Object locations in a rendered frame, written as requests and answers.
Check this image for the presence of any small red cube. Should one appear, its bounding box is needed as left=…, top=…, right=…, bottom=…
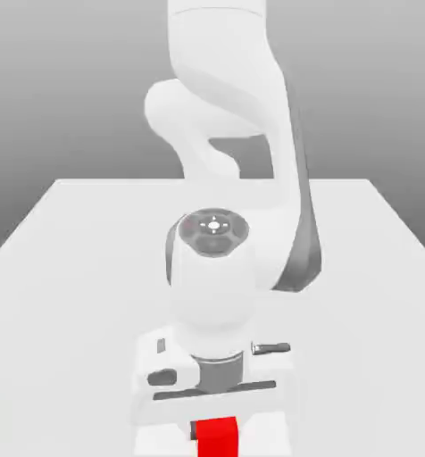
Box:
left=189, top=415, right=240, bottom=457

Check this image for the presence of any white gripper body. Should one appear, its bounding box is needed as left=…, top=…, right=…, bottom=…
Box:
left=130, top=370, right=296, bottom=428

